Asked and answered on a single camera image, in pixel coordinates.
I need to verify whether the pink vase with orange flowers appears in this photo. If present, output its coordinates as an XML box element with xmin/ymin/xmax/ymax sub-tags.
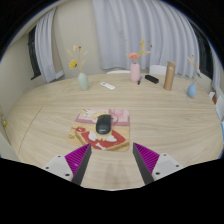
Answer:
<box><xmin>125</xmin><ymin>38</ymin><xmax>153</xmax><ymax>83</ymax></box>

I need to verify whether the wide white curtain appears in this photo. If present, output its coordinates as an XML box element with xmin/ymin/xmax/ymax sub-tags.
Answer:
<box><xmin>92</xmin><ymin>0</ymin><xmax>201</xmax><ymax>79</ymax></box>

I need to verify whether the bronze drink bottle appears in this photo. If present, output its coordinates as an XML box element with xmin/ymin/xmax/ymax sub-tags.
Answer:
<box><xmin>163</xmin><ymin>60</ymin><xmax>177</xmax><ymax>91</ymax></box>

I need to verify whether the cartoon print mouse pad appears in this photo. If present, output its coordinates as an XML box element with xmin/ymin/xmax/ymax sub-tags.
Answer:
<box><xmin>66</xmin><ymin>108</ymin><xmax>131</xmax><ymax>153</ymax></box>

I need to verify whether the small white remote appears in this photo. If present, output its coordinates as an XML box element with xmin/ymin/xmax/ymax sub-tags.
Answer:
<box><xmin>100</xmin><ymin>81</ymin><xmax>117</xmax><ymax>91</ymax></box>

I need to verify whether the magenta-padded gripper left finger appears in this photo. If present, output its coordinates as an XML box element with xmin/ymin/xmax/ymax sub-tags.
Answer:
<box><xmin>41</xmin><ymin>143</ymin><xmax>93</xmax><ymax>186</ymax></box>

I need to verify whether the narrow white curtain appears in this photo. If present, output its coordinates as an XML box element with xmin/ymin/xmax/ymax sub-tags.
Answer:
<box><xmin>210</xmin><ymin>46</ymin><xmax>223</xmax><ymax>91</ymax></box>
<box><xmin>34</xmin><ymin>8</ymin><xmax>65</xmax><ymax>84</ymax></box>

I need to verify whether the blue vase with dried flowers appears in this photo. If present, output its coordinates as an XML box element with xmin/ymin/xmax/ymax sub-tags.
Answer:
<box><xmin>186</xmin><ymin>54</ymin><xmax>203</xmax><ymax>99</ymax></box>

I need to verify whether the black computer mouse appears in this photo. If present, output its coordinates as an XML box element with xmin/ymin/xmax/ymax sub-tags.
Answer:
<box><xmin>95</xmin><ymin>113</ymin><xmax>114</xmax><ymax>135</ymax></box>

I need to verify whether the green vase with yellow flowers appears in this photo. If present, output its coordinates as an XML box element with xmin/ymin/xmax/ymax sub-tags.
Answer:
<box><xmin>66</xmin><ymin>44</ymin><xmax>90</xmax><ymax>92</ymax></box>

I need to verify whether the white chair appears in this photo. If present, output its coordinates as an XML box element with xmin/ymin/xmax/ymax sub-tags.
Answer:
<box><xmin>148</xmin><ymin>64</ymin><xmax>168</xmax><ymax>77</ymax></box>
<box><xmin>105</xmin><ymin>69</ymin><xmax>132</xmax><ymax>75</ymax></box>

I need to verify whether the dark window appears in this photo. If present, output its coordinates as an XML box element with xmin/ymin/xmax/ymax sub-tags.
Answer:
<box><xmin>27</xmin><ymin>26</ymin><xmax>43</xmax><ymax>80</ymax></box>
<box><xmin>189</xmin><ymin>21</ymin><xmax>214</xmax><ymax>80</ymax></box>

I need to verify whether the small black box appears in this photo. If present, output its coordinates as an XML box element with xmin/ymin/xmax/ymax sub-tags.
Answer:
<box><xmin>144</xmin><ymin>74</ymin><xmax>160</xmax><ymax>85</ymax></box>

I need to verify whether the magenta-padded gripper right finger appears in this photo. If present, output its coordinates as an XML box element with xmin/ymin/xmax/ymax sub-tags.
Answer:
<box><xmin>132</xmin><ymin>142</ymin><xmax>184</xmax><ymax>186</ymax></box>

